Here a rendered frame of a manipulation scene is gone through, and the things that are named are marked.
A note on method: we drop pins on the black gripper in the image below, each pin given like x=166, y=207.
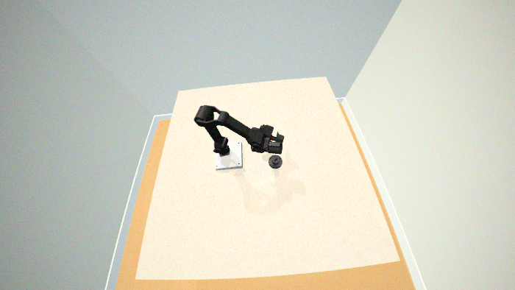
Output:
x=279, y=137

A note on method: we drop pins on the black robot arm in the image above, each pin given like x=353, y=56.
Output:
x=205, y=117

